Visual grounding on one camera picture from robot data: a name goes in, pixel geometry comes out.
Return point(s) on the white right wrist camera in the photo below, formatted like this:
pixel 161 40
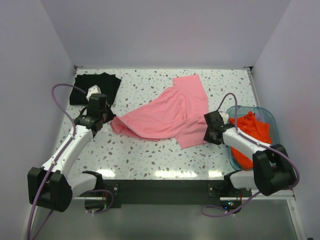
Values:
pixel 225 116

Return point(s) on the aluminium frame rail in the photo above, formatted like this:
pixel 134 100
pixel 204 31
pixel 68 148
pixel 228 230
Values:
pixel 280 195

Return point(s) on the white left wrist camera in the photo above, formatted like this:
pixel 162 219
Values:
pixel 93 90

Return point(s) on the clear blue plastic basket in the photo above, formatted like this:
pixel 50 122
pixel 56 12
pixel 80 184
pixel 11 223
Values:
pixel 256 122

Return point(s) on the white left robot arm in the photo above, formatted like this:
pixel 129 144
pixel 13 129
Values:
pixel 49 186

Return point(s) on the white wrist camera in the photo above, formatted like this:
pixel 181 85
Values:
pixel 93 90
pixel 225 116

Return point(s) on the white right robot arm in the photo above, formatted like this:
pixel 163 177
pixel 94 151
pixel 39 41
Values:
pixel 272 170

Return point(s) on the pink t-shirt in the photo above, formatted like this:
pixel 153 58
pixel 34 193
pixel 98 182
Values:
pixel 177 113

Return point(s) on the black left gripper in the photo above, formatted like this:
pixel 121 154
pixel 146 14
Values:
pixel 111 115

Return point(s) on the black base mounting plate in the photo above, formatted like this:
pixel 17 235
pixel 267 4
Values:
pixel 168 192

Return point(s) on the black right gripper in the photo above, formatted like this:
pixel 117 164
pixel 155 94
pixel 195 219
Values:
pixel 208 138

